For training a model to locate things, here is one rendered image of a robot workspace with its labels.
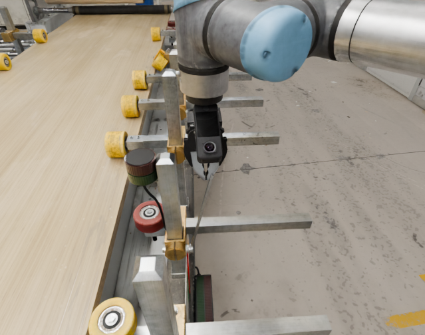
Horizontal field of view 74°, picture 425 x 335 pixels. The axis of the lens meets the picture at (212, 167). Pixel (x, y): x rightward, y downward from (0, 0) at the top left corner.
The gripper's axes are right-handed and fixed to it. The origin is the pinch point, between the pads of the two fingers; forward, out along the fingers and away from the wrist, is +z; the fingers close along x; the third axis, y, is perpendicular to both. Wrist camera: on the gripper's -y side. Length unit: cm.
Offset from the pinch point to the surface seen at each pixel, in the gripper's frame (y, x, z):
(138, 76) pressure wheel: 72, 26, 4
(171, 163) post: -6.0, 6.7, -9.3
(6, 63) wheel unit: 101, 96, 7
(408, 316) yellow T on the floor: 7, -98, 101
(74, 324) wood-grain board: -25.8, 24.6, 10.7
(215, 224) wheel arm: -1.5, -2.3, 14.7
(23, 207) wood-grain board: 3.6, 46.3, 10.7
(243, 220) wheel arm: -0.6, -9.4, 14.7
